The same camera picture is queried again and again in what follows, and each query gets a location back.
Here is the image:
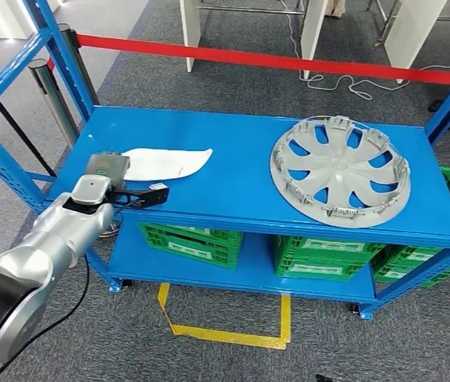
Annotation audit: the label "white desk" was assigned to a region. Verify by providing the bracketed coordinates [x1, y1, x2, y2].
[384, 0, 449, 84]
[179, 0, 329, 80]

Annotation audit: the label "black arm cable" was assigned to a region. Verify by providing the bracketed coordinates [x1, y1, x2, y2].
[0, 252, 90, 382]

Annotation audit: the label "grey wheel hubcap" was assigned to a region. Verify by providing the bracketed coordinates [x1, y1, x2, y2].
[269, 115, 412, 229]

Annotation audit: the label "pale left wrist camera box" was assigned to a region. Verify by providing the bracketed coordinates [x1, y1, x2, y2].
[70, 174, 113, 208]

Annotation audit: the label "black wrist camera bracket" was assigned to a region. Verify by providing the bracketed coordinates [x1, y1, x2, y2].
[106, 182, 170, 211]

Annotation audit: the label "blue metal shelf rack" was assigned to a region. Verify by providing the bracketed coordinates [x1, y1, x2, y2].
[0, 0, 450, 322]

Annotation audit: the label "black pole stand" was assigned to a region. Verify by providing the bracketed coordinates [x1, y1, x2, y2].
[0, 63, 57, 178]

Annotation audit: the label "red barrier belt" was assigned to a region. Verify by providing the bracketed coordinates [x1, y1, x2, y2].
[48, 33, 450, 87]

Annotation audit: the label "person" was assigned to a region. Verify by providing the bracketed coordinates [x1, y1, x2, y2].
[324, 0, 347, 19]

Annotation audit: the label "white floor cable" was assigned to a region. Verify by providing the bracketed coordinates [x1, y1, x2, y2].
[280, 0, 450, 101]

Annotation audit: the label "white curved plastic part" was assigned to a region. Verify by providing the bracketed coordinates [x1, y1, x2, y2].
[121, 147, 213, 183]

